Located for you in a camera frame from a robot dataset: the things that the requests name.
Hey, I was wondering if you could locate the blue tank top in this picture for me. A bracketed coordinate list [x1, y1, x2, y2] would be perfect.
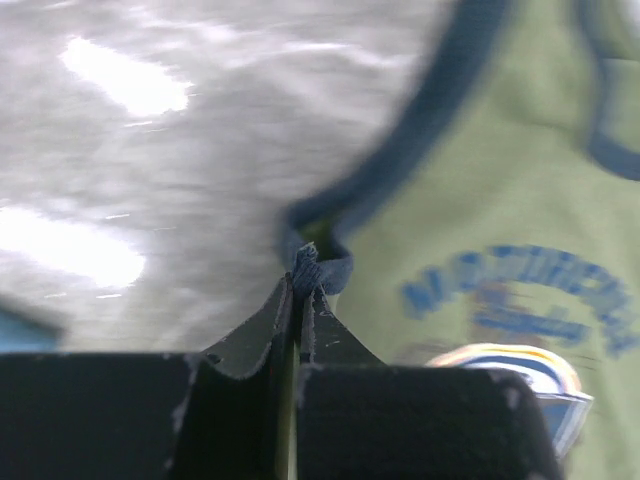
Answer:
[1, 295, 65, 354]

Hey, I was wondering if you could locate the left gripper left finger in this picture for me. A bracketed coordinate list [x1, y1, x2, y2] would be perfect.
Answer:
[1, 277, 293, 479]

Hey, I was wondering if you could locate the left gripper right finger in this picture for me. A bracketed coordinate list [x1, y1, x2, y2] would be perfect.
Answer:
[297, 290, 563, 479]

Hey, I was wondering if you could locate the olive green tank top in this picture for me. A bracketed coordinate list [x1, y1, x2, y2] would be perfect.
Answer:
[283, 1, 639, 479]

